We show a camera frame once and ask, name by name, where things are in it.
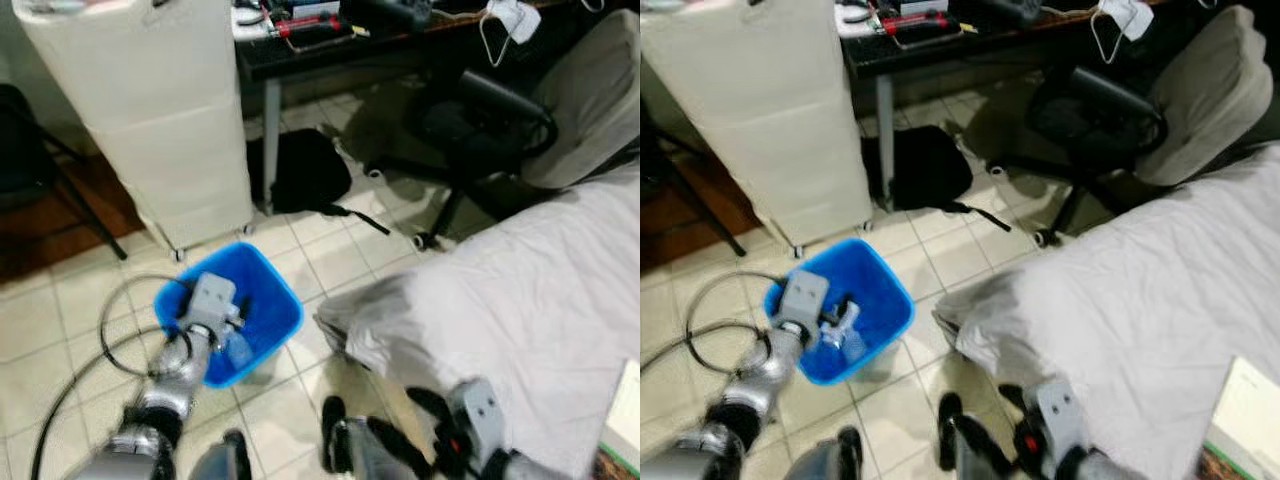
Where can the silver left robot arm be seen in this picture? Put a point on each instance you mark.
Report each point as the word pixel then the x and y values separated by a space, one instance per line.
pixel 170 385
pixel 765 385

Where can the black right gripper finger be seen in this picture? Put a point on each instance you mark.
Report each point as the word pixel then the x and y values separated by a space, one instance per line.
pixel 405 442
pixel 430 410
pixel 1017 404
pixel 990 442

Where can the robot right leg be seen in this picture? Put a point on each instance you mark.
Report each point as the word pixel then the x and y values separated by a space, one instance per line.
pixel 355 462
pixel 950 430

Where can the white folded item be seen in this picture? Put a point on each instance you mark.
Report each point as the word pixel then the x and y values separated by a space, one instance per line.
pixel 515 18
pixel 1128 16

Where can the dark desk with grey leg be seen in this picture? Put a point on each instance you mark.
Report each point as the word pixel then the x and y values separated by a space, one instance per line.
pixel 910 55
pixel 300 60

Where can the cream tall wheeled cabinet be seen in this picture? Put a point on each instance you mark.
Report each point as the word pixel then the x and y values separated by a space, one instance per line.
pixel 150 110
pixel 770 110

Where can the robot leg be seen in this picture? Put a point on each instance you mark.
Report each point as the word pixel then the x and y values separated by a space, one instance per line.
pixel 355 462
pixel 830 458
pixel 222 460
pixel 950 430

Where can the white book with landscape photo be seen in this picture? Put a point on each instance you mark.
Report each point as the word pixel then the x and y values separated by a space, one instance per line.
pixel 1245 420
pixel 625 420

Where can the black office chair beige cover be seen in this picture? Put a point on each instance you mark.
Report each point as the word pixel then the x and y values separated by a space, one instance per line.
pixel 590 100
pixel 1200 95

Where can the black folding stand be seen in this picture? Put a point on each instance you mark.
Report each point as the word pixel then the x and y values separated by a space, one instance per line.
pixel 700 205
pixel 25 150

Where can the robot left leg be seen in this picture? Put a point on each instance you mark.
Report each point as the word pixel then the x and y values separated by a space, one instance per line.
pixel 830 458
pixel 222 460

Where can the blue plastic waste bin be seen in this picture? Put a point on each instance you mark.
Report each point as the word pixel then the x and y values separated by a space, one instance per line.
pixel 880 290
pixel 265 300

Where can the red and black tool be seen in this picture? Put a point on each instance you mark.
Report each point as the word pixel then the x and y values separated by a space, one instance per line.
pixel 310 24
pixel 915 22

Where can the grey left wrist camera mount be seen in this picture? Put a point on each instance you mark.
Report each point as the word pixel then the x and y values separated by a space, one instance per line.
pixel 805 295
pixel 210 298

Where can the grey crumpled blanket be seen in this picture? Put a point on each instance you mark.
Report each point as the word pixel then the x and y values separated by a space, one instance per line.
pixel 520 290
pixel 1130 290

